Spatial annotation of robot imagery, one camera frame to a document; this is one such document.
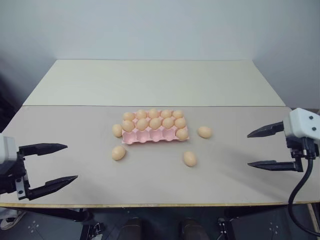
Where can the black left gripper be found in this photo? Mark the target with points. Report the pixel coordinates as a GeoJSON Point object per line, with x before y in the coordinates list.
{"type": "Point", "coordinates": [10, 175]}

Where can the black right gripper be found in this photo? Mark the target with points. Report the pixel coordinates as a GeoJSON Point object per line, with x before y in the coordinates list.
{"type": "Point", "coordinates": [301, 146]}

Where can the pink egg tray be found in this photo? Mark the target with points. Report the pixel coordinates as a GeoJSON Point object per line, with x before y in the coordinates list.
{"type": "Point", "coordinates": [143, 137]}

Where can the white sneaker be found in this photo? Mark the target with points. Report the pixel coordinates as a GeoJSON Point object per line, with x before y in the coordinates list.
{"type": "Point", "coordinates": [10, 221]}

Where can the beige egg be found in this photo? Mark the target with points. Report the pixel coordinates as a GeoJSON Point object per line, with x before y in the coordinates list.
{"type": "Point", "coordinates": [182, 133]}
{"type": "Point", "coordinates": [142, 124]}
{"type": "Point", "coordinates": [167, 122]}
{"type": "Point", "coordinates": [180, 122]}
{"type": "Point", "coordinates": [177, 114]}
{"type": "Point", "coordinates": [117, 130]}
{"type": "Point", "coordinates": [128, 125]}
{"type": "Point", "coordinates": [155, 123]}
{"type": "Point", "coordinates": [129, 116]}
{"type": "Point", "coordinates": [141, 114]}
{"type": "Point", "coordinates": [166, 114]}
{"type": "Point", "coordinates": [190, 158]}
{"type": "Point", "coordinates": [118, 152]}
{"type": "Point", "coordinates": [153, 113]}
{"type": "Point", "coordinates": [205, 131]}

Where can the dark rounded shape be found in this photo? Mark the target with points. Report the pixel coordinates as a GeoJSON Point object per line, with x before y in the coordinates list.
{"type": "Point", "coordinates": [191, 229]}

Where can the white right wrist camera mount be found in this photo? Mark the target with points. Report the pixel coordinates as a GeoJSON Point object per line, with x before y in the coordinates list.
{"type": "Point", "coordinates": [298, 122]}

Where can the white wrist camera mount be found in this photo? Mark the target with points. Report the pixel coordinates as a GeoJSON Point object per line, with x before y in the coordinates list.
{"type": "Point", "coordinates": [298, 122]}
{"type": "Point", "coordinates": [7, 150]}

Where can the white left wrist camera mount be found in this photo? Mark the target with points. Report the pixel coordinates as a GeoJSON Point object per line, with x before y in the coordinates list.
{"type": "Point", "coordinates": [7, 150]}

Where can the black table frame bar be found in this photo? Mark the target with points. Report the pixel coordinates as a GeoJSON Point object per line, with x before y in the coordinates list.
{"type": "Point", "coordinates": [57, 214]}

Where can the black bracket under table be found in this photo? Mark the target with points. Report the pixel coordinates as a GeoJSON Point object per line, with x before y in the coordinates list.
{"type": "Point", "coordinates": [223, 228]}
{"type": "Point", "coordinates": [95, 231]}

